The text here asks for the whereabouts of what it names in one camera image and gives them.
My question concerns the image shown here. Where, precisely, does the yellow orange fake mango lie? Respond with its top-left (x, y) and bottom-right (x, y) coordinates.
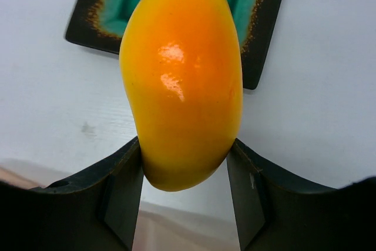
top-left (119, 0), bottom-right (243, 192)

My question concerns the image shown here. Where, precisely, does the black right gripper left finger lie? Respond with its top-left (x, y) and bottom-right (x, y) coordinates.
top-left (1, 138), bottom-right (143, 250)

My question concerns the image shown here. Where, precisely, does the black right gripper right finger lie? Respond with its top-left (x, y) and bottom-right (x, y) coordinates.
top-left (227, 140), bottom-right (375, 250)

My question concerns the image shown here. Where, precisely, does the green square ceramic plate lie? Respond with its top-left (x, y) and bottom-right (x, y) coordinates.
top-left (65, 0), bottom-right (281, 90)

